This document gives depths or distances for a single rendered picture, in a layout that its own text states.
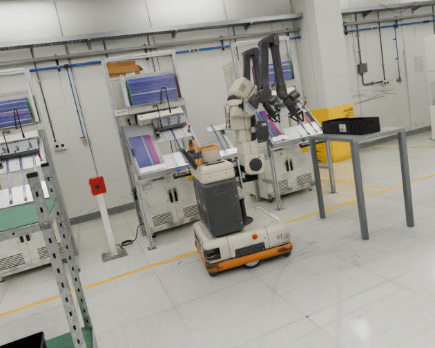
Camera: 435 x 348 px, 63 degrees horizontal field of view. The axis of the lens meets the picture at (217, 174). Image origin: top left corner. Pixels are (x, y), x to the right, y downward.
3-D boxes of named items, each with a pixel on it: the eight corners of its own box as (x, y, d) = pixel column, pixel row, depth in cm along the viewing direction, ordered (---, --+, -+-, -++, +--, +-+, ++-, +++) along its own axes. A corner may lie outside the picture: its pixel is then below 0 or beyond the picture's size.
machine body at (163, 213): (210, 221, 397) (199, 167, 386) (148, 239, 374) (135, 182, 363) (192, 210, 457) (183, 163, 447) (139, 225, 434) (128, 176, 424)
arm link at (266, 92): (256, 36, 256) (261, 32, 246) (274, 36, 259) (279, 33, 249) (257, 99, 262) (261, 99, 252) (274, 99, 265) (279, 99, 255)
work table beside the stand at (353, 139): (364, 240, 276) (352, 138, 262) (320, 217, 344) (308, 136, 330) (414, 226, 284) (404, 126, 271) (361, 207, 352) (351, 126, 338)
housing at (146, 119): (183, 121, 398) (184, 112, 387) (139, 130, 381) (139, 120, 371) (181, 117, 402) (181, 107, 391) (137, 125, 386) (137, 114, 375)
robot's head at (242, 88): (232, 92, 264) (242, 74, 264) (226, 94, 284) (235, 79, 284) (248, 103, 267) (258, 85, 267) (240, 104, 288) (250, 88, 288)
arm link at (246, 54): (239, 48, 297) (244, 46, 288) (255, 49, 300) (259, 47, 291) (240, 103, 304) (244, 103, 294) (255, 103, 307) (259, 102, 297)
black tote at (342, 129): (322, 133, 326) (321, 121, 324) (340, 130, 329) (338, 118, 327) (360, 135, 271) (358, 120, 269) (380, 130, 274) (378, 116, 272)
